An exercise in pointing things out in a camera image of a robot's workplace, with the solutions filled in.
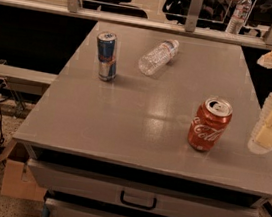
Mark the blue silver redbull can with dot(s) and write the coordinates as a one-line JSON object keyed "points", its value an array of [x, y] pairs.
{"points": [[107, 49]]}

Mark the cardboard box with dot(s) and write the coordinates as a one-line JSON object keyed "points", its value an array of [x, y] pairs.
{"points": [[18, 181]]}

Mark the grey metal railing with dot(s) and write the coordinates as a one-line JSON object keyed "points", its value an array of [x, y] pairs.
{"points": [[148, 14]]}

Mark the clear plastic bottle lying down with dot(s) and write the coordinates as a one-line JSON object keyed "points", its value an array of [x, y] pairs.
{"points": [[151, 62]]}

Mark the upright water bottle in background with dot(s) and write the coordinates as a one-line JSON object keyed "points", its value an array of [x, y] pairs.
{"points": [[239, 15]]}

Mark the upper grey drawer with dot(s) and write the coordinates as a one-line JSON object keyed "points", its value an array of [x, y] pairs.
{"points": [[105, 188]]}

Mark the black drawer handle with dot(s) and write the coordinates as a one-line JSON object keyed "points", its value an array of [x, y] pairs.
{"points": [[138, 202]]}

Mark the grey metal drawer cabinet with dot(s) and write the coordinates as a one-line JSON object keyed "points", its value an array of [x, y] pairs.
{"points": [[136, 127]]}

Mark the red coca-cola can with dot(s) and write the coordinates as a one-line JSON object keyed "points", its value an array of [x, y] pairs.
{"points": [[212, 118]]}

